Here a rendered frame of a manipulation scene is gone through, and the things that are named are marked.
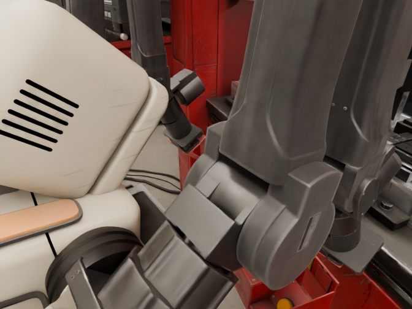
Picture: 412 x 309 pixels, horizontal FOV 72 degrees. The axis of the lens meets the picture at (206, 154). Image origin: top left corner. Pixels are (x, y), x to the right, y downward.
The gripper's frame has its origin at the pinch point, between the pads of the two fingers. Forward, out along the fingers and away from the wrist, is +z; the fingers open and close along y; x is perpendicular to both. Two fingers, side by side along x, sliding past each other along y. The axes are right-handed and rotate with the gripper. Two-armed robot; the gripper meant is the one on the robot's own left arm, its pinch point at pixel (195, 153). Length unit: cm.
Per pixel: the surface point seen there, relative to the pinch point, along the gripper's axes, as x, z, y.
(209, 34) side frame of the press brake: -54, 5, 59
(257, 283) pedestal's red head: 12.3, 18.1, -28.9
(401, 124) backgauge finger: -54, 25, -28
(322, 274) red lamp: 0.3, 19.7, -38.0
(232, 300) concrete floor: 23, 100, 5
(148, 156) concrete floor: -5, 114, 158
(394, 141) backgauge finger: -44, 21, -31
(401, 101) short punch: -42, 4, -32
